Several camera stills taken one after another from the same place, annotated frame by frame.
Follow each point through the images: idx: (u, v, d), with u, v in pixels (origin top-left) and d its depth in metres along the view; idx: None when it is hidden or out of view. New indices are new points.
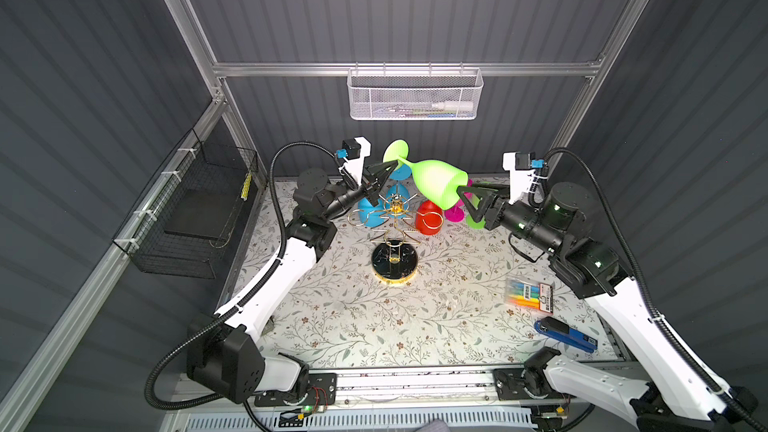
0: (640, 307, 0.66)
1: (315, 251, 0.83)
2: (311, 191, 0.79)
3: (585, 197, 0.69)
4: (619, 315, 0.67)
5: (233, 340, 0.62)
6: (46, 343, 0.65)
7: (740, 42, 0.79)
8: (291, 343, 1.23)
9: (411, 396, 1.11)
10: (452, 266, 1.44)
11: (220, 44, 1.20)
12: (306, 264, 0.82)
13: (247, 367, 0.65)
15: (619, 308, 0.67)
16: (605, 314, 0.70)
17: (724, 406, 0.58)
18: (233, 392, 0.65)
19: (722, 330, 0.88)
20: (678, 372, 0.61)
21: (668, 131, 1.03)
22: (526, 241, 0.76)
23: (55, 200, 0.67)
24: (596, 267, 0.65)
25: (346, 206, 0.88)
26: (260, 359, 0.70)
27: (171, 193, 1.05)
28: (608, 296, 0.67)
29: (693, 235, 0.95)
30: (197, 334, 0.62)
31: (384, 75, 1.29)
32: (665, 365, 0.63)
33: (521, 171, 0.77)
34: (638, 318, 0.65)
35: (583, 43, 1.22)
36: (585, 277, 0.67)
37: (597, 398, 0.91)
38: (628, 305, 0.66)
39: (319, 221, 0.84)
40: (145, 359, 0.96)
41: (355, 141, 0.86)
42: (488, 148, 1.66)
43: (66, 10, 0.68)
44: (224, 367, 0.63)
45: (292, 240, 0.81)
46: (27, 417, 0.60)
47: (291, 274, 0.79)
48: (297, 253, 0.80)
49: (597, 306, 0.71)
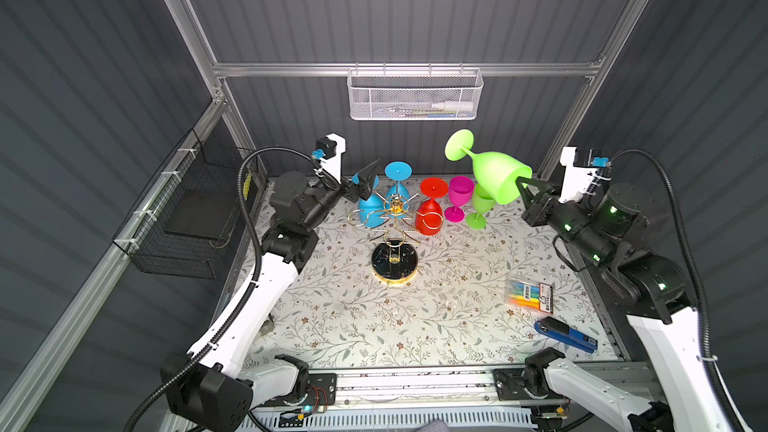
0: (692, 342, 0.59)
1: (294, 263, 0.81)
2: (289, 195, 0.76)
3: (650, 202, 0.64)
4: (665, 341, 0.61)
5: (208, 380, 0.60)
6: (46, 344, 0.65)
7: (741, 41, 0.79)
8: (291, 343, 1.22)
9: (411, 397, 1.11)
10: (452, 266, 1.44)
11: (220, 44, 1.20)
12: (285, 282, 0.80)
13: (229, 401, 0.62)
15: (667, 335, 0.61)
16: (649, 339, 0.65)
17: None
18: (219, 425, 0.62)
19: (721, 331, 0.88)
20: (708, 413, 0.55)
21: (668, 132, 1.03)
22: (572, 245, 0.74)
23: (54, 199, 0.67)
24: (658, 288, 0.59)
25: (326, 210, 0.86)
26: (247, 389, 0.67)
27: (171, 193, 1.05)
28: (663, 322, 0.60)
29: (693, 236, 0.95)
30: (171, 382, 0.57)
31: (384, 75, 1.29)
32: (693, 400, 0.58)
33: (581, 169, 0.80)
34: (685, 351, 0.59)
35: (583, 43, 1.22)
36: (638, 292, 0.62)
37: (600, 407, 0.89)
38: (677, 334, 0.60)
39: (297, 227, 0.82)
40: (146, 359, 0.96)
41: (330, 139, 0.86)
42: (488, 148, 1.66)
43: (65, 9, 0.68)
44: (204, 406, 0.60)
45: (269, 255, 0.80)
46: (27, 417, 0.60)
47: (266, 298, 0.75)
48: (274, 272, 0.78)
49: (642, 326, 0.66)
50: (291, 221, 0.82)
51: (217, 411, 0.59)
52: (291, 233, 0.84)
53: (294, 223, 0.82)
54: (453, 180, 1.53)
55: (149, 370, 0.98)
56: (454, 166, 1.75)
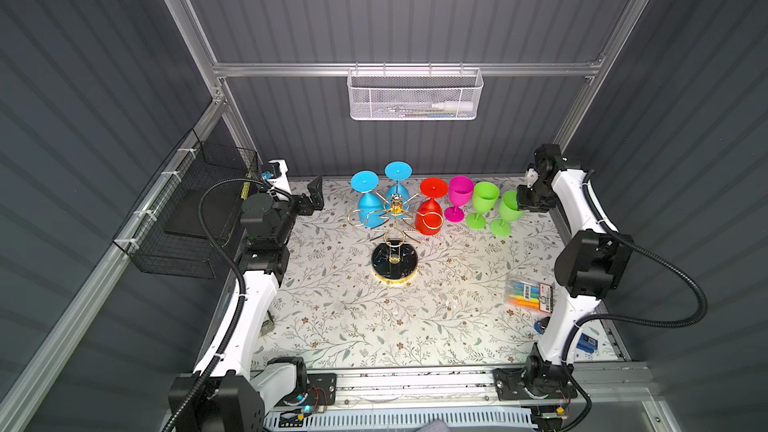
0: (576, 178, 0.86)
1: (275, 276, 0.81)
2: (260, 211, 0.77)
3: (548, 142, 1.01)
4: (561, 184, 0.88)
5: (227, 386, 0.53)
6: (46, 344, 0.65)
7: (739, 43, 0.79)
8: (291, 344, 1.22)
9: (411, 397, 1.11)
10: (452, 266, 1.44)
11: (220, 44, 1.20)
12: (270, 291, 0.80)
13: (249, 407, 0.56)
15: (562, 178, 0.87)
16: (555, 187, 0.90)
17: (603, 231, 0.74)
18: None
19: (717, 331, 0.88)
20: (581, 210, 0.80)
21: (668, 132, 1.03)
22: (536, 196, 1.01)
23: (55, 201, 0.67)
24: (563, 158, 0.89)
25: (289, 225, 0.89)
26: (259, 397, 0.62)
27: (170, 193, 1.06)
28: (562, 172, 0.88)
29: (692, 235, 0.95)
30: (187, 399, 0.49)
31: (384, 75, 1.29)
32: (576, 210, 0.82)
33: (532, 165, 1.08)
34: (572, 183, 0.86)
35: (583, 43, 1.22)
36: (552, 168, 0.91)
37: (573, 321, 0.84)
38: (569, 175, 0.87)
39: (269, 243, 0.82)
40: (146, 359, 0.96)
41: (273, 162, 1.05)
42: (489, 148, 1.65)
43: (66, 10, 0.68)
44: (225, 419, 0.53)
45: (248, 273, 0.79)
46: (27, 416, 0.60)
47: (260, 306, 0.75)
48: (256, 283, 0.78)
49: (552, 183, 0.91)
50: (262, 239, 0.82)
51: (242, 420, 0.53)
52: (264, 251, 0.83)
53: (266, 241, 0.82)
54: (453, 180, 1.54)
55: (150, 368, 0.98)
56: (453, 167, 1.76)
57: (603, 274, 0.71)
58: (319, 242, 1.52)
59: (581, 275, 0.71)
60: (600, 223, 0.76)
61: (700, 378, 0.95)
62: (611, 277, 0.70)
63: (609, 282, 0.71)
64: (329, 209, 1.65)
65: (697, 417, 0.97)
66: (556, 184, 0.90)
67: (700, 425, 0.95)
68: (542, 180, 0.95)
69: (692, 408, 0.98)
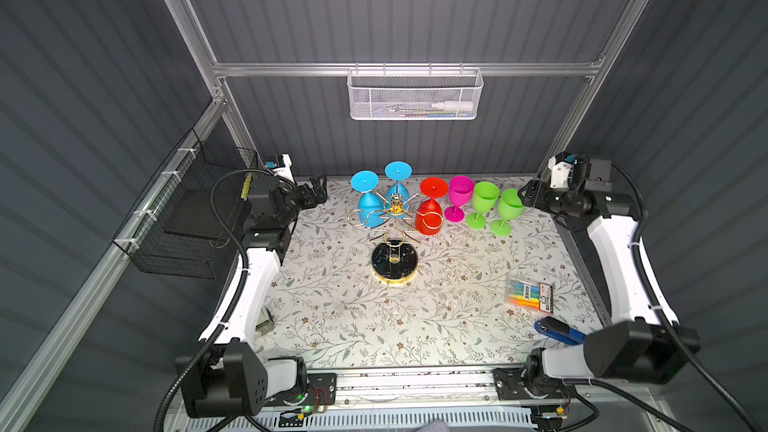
0: (626, 236, 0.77)
1: (277, 254, 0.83)
2: (265, 189, 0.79)
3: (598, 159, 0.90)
4: (605, 238, 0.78)
5: (231, 352, 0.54)
6: (45, 344, 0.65)
7: (739, 43, 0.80)
8: (291, 344, 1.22)
9: (411, 397, 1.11)
10: (452, 266, 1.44)
11: (220, 44, 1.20)
12: (272, 267, 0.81)
13: (252, 376, 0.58)
15: (609, 231, 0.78)
16: (597, 239, 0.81)
17: (655, 320, 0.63)
18: (247, 406, 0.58)
19: (719, 331, 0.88)
20: (628, 285, 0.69)
21: (668, 131, 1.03)
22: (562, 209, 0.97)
23: (56, 201, 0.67)
24: (606, 201, 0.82)
25: (292, 213, 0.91)
26: (260, 366, 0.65)
27: (170, 193, 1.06)
28: (604, 218, 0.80)
29: (692, 235, 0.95)
30: (190, 365, 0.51)
31: (384, 75, 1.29)
32: (622, 279, 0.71)
33: (559, 166, 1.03)
34: (619, 241, 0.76)
35: (583, 43, 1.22)
36: (589, 207, 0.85)
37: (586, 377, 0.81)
38: (617, 230, 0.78)
39: (272, 223, 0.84)
40: (146, 359, 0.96)
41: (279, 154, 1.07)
42: (489, 148, 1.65)
43: (66, 11, 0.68)
44: (230, 383, 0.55)
45: (251, 250, 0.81)
46: (26, 416, 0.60)
47: (261, 282, 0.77)
48: (258, 259, 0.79)
49: (592, 231, 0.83)
50: (266, 218, 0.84)
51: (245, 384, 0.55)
52: (266, 230, 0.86)
53: (269, 221, 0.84)
54: (453, 180, 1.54)
55: (150, 369, 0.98)
56: (453, 167, 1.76)
57: (650, 367, 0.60)
58: (319, 242, 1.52)
59: (621, 368, 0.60)
60: (653, 310, 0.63)
61: (700, 377, 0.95)
62: (659, 372, 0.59)
63: (655, 377, 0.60)
64: (329, 209, 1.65)
65: (698, 418, 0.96)
66: (597, 233, 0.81)
67: (700, 425, 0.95)
68: (572, 206, 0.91)
69: (692, 409, 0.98)
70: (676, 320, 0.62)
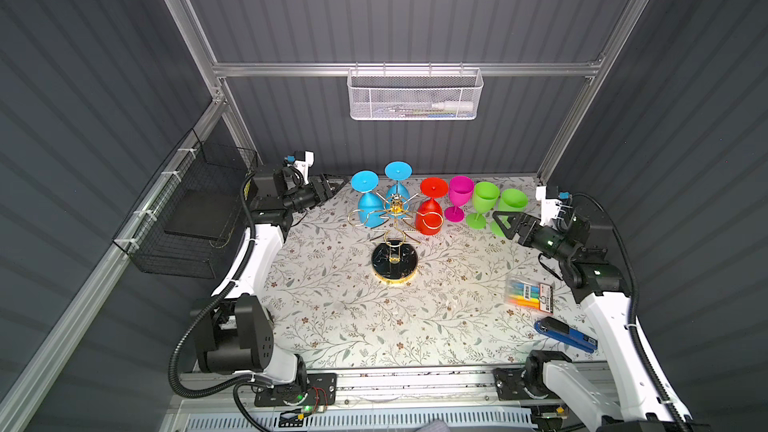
0: (621, 314, 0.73)
1: (281, 230, 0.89)
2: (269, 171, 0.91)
3: (599, 214, 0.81)
4: (599, 315, 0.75)
5: (242, 305, 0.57)
6: (45, 346, 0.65)
7: (739, 43, 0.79)
8: (291, 343, 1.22)
9: (411, 397, 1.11)
10: (452, 266, 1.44)
11: (220, 44, 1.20)
12: (276, 240, 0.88)
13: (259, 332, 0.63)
15: (601, 307, 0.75)
16: (591, 316, 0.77)
17: (668, 418, 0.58)
18: (255, 358, 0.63)
19: (718, 331, 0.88)
20: (634, 373, 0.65)
21: (667, 131, 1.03)
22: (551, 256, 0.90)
23: (55, 201, 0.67)
24: (597, 277, 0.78)
25: (298, 206, 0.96)
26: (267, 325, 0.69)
27: (170, 193, 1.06)
28: (596, 298, 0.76)
29: (692, 235, 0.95)
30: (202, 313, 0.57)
31: (384, 75, 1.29)
32: (624, 363, 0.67)
33: (550, 200, 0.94)
34: (615, 320, 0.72)
35: (583, 43, 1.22)
36: (580, 281, 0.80)
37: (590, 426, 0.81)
38: (610, 306, 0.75)
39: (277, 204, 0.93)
40: (145, 358, 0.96)
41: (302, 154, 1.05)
42: (489, 148, 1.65)
43: (66, 11, 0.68)
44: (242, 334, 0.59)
45: (259, 225, 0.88)
46: (27, 416, 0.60)
47: (268, 252, 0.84)
48: (264, 232, 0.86)
49: (584, 307, 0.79)
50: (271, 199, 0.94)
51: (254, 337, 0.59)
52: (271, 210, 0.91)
53: (272, 201, 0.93)
54: (453, 180, 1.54)
55: (149, 368, 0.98)
56: (453, 167, 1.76)
57: None
58: (319, 242, 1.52)
59: None
60: (664, 404, 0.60)
61: (699, 377, 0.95)
62: None
63: None
64: (329, 209, 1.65)
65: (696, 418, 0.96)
66: (589, 308, 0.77)
67: None
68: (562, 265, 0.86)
69: (689, 409, 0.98)
70: (688, 415, 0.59)
